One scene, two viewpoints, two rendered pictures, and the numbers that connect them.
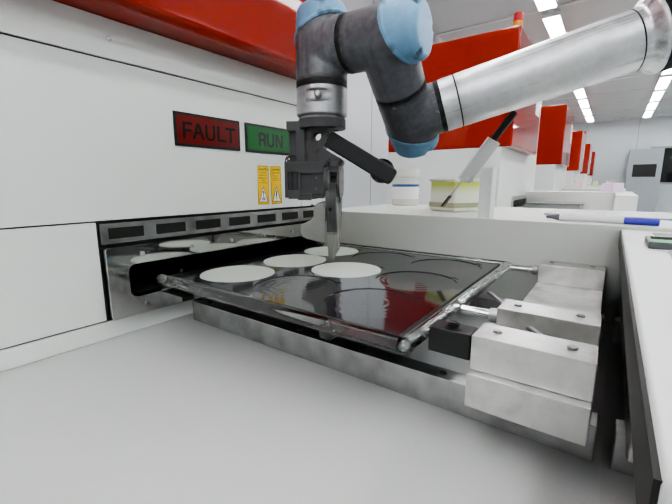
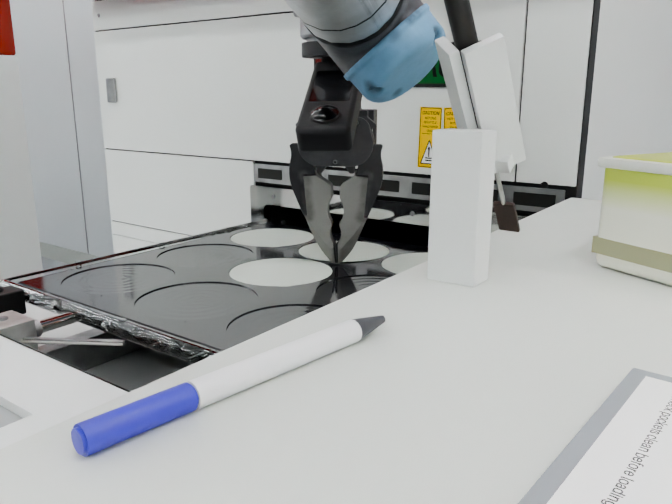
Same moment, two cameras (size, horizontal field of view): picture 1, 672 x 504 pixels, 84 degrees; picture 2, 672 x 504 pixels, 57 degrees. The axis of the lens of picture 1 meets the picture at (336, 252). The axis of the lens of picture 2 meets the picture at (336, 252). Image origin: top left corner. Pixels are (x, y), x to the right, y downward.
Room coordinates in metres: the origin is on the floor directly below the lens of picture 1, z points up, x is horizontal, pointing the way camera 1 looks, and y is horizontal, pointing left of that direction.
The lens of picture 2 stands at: (0.58, -0.60, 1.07)
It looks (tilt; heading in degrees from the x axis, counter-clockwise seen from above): 14 degrees down; 90
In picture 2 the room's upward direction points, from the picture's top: straight up
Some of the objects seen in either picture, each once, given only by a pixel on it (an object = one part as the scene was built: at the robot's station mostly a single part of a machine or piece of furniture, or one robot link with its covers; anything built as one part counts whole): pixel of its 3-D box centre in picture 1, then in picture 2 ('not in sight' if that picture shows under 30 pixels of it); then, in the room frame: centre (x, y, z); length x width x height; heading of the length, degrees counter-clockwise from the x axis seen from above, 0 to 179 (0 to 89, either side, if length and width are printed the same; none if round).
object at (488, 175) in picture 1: (478, 178); (475, 160); (0.66, -0.25, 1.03); 0.06 x 0.04 x 0.13; 54
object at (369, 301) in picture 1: (346, 271); (281, 273); (0.53, -0.01, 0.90); 0.34 x 0.34 x 0.01; 54
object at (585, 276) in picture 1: (570, 273); not in sight; (0.52, -0.34, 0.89); 0.08 x 0.03 x 0.03; 54
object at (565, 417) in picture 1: (554, 328); not in sight; (0.39, -0.24, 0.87); 0.36 x 0.08 x 0.03; 144
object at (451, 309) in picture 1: (473, 292); (123, 328); (0.42, -0.16, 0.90); 0.38 x 0.01 x 0.01; 144
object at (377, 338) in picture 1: (251, 303); (160, 249); (0.38, 0.09, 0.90); 0.37 x 0.01 x 0.01; 54
